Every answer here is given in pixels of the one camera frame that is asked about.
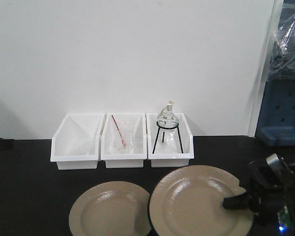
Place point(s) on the left white plastic bin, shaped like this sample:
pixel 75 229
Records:
pixel 76 143

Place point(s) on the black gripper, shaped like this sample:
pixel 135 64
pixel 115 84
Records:
pixel 270 195

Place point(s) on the beige round plate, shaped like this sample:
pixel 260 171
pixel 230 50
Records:
pixel 188 202
pixel 114 208

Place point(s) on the plastic bag of pegs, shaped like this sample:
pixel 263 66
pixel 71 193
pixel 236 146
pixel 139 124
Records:
pixel 282 64

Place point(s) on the red glass stirring rod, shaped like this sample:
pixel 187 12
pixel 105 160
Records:
pixel 120 134

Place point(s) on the grey pegboard drying rack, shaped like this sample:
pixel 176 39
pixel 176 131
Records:
pixel 276 122

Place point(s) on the right white plastic bin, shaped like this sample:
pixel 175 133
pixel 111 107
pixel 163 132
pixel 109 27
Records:
pixel 167 153

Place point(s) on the glass alcohol lamp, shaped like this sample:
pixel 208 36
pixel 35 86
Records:
pixel 166 118

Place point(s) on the black wire tripod stand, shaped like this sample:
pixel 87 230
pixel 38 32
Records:
pixel 157 137

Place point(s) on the middle white plastic bin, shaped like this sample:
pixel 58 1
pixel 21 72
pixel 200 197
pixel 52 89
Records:
pixel 133 122

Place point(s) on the glass beaker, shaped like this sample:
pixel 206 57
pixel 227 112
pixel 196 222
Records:
pixel 128 138

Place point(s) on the white plastic bin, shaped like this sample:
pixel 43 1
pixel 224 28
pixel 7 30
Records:
pixel 133 122
pixel 167 153
pixel 76 143

